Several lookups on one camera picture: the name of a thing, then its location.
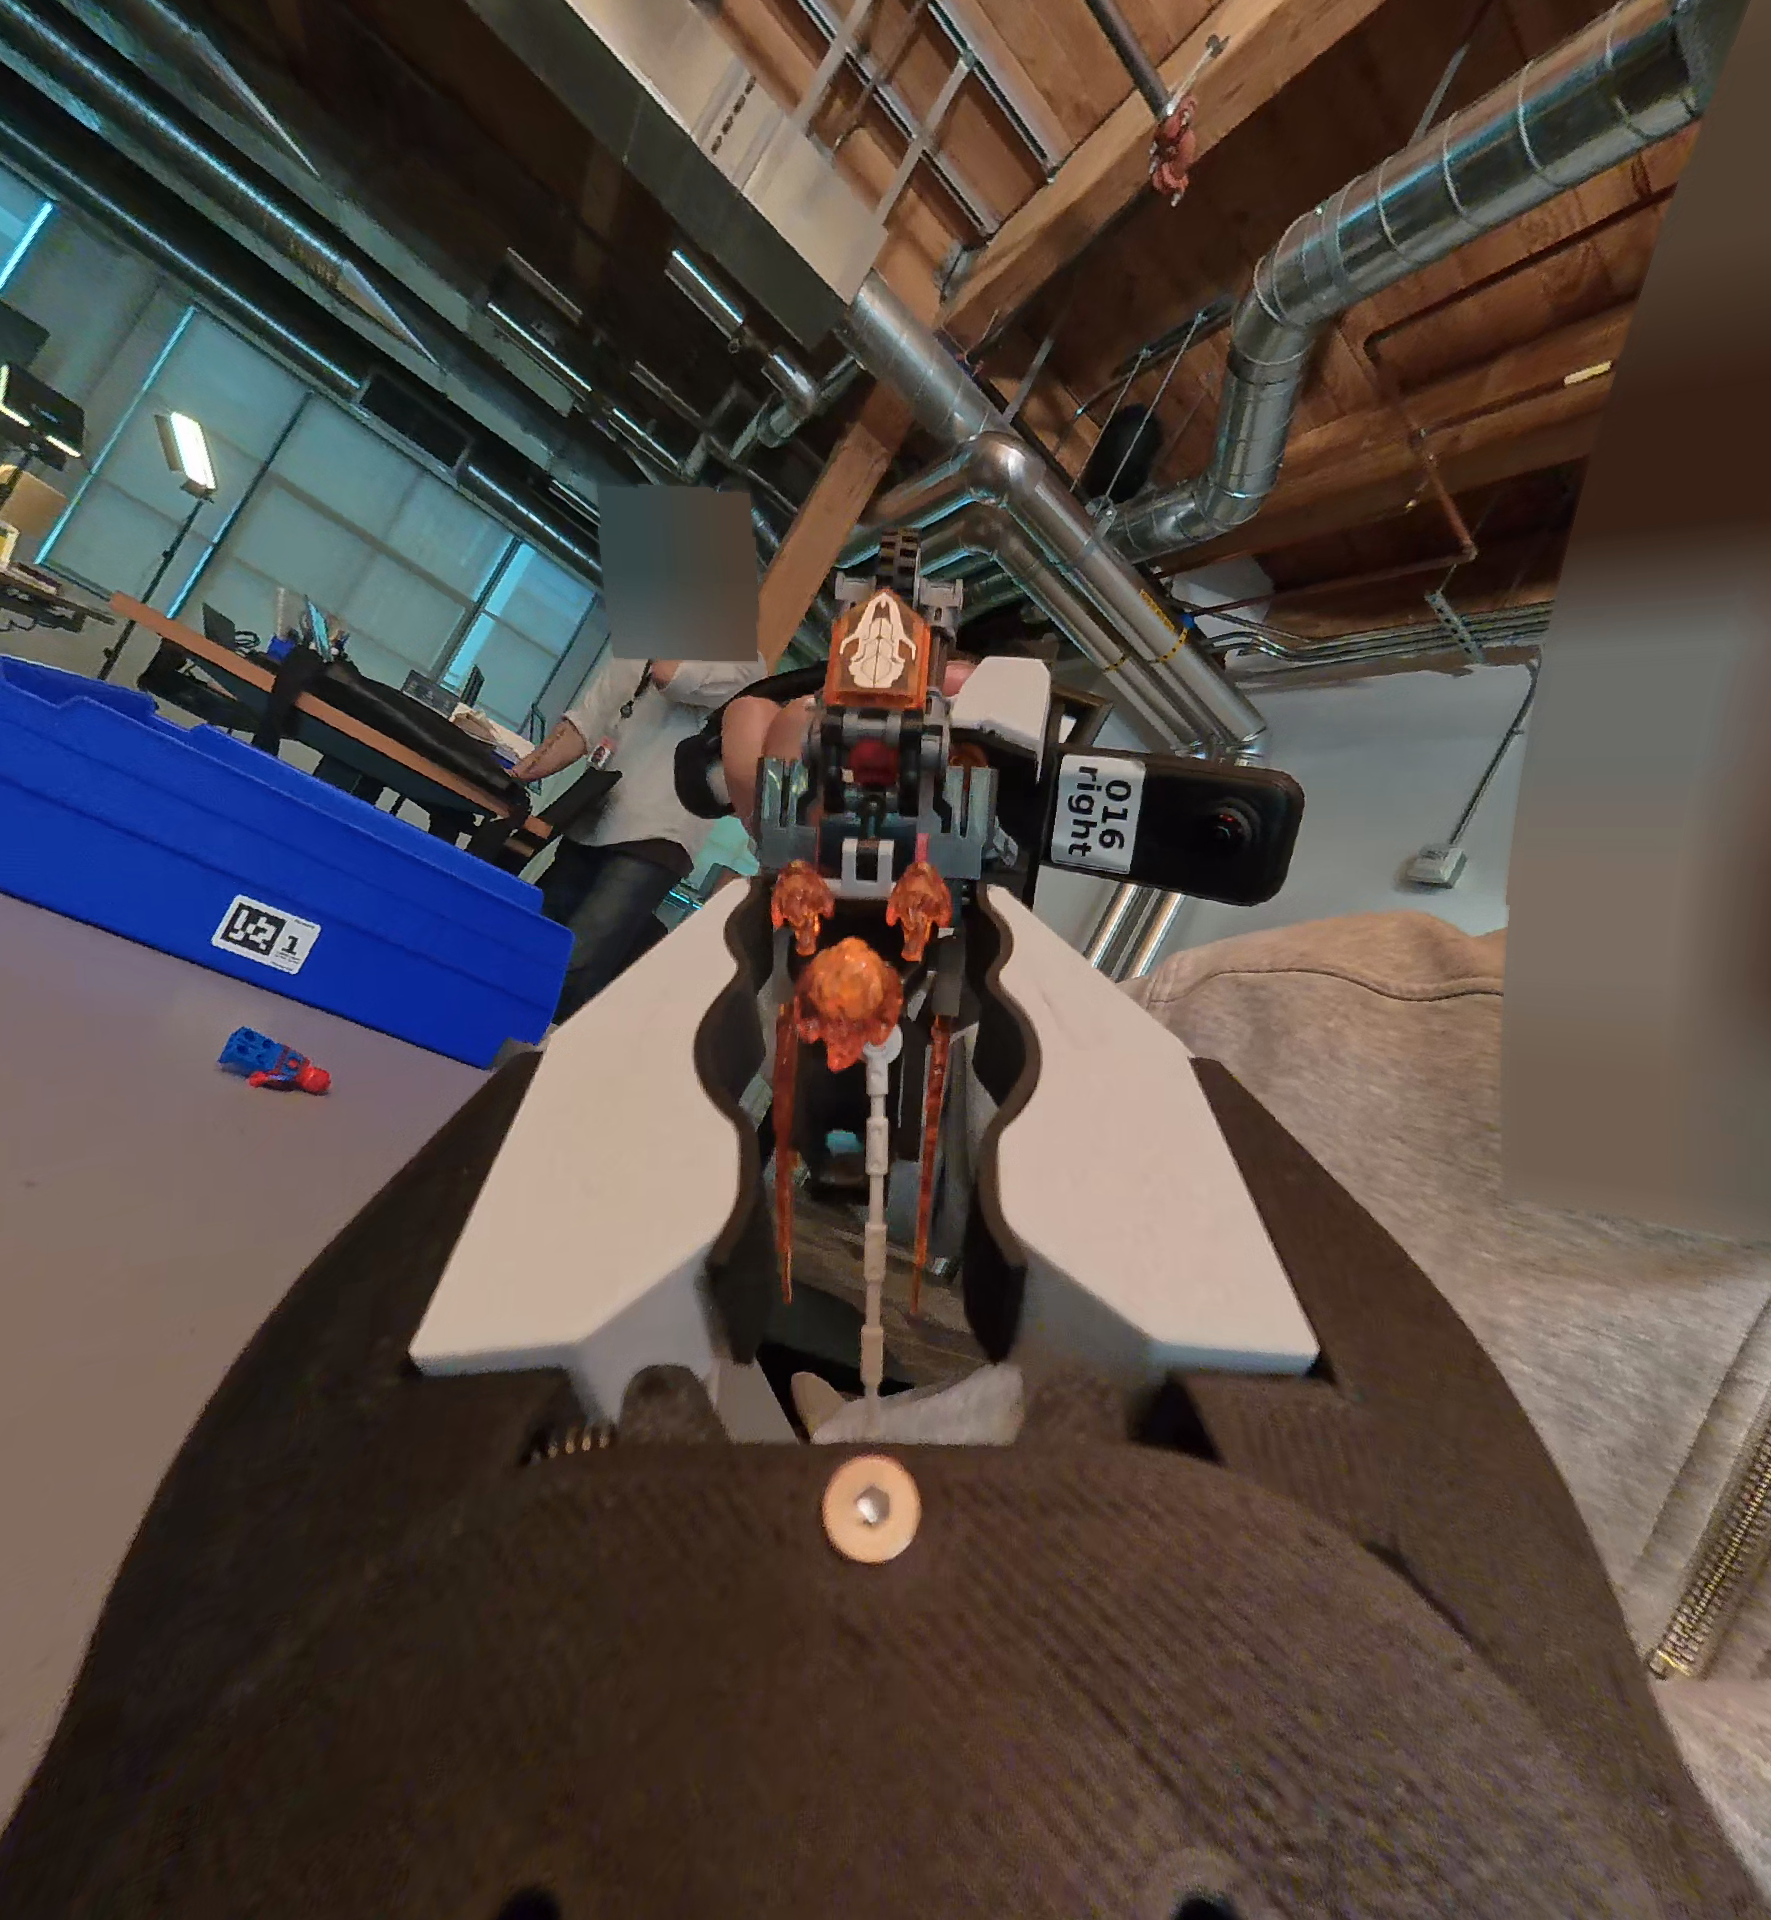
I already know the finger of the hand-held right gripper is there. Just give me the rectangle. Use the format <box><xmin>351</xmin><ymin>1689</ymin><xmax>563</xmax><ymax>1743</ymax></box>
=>
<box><xmin>950</xmin><ymin>654</ymin><xmax>1058</xmax><ymax>786</ymax></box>

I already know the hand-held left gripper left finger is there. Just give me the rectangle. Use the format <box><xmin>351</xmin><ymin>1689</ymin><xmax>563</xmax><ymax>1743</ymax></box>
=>
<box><xmin>408</xmin><ymin>881</ymin><xmax>774</xmax><ymax>1430</ymax></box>

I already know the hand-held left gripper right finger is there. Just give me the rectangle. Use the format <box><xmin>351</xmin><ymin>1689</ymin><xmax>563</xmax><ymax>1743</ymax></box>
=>
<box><xmin>964</xmin><ymin>881</ymin><xmax>1325</xmax><ymax>1418</ymax></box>

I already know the lego motorcycle model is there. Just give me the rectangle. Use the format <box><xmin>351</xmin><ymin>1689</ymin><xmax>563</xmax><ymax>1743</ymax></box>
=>
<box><xmin>758</xmin><ymin>524</ymin><xmax>1014</xmax><ymax>1399</ymax></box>

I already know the blue red lego minifigure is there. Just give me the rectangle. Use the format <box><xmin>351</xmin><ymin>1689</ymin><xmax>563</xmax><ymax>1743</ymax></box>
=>
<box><xmin>217</xmin><ymin>1024</ymin><xmax>334</xmax><ymax>1097</ymax></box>

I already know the person's right hand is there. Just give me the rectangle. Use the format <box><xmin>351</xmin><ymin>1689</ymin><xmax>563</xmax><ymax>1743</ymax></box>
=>
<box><xmin>725</xmin><ymin>694</ymin><xmax>831</xmax><ymax>830</ymax></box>

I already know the blue plastic bin white tag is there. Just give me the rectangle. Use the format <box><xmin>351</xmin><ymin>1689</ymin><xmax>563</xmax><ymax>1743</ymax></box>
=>
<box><xmin>0</xmin><ymin>751</ymin><xmax>575</xmax><ymax>1068</ymax></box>

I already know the black bag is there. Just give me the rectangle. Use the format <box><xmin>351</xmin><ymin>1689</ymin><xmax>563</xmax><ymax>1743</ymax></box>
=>
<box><xmin>273</xmin><ymin>659</ymin><xmax>530</xmax><ymax>786</ymax></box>

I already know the wooden desk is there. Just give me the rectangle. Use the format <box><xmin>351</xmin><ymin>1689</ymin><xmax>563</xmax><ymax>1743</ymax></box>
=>
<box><xmin>104</xmin><ymin>590</ymin><xmax>557</xmax><ymax>872</ymax></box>

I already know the studio light on stand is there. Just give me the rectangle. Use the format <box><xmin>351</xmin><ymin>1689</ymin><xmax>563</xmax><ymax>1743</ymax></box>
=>
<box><xmin>98</xmin><ymin>407</ymin><xmax>227</xmax><ymax>679</ymax></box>

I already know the silver ventilation duct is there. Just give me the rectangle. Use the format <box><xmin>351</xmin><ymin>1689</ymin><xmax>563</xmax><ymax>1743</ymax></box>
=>
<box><xmin>1111</xmin><ymin>0</ymin><xmax>1726</xmax><ymax>558</ymax></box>
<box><xmin>843</xmin><ymin>270</ymin><xmax>1271</xmax><ymax>759</ymax></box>

